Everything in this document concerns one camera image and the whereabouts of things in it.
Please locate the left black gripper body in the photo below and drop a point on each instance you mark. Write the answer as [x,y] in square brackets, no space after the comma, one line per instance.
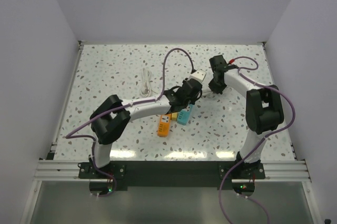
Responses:
[191,101]

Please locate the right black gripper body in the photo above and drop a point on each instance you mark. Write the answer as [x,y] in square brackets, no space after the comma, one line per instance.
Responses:
[218,87]

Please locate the blue power strip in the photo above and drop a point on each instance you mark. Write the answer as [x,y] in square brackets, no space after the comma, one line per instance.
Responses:
[184,115]

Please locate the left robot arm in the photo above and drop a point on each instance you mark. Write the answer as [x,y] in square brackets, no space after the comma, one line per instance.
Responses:
[111,118]

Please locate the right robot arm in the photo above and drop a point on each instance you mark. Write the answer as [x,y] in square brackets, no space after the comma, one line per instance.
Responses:
[263,113]

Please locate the yellow plug on table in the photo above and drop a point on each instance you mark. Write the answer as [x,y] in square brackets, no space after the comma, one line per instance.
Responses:
[174,116]

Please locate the orange power strip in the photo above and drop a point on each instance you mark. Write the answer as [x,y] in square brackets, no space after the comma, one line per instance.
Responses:
[164,125]

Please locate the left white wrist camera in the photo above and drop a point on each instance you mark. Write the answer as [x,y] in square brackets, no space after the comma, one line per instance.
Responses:
[198,75]

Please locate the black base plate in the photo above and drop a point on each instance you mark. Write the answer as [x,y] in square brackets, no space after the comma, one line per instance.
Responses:
[121,175]

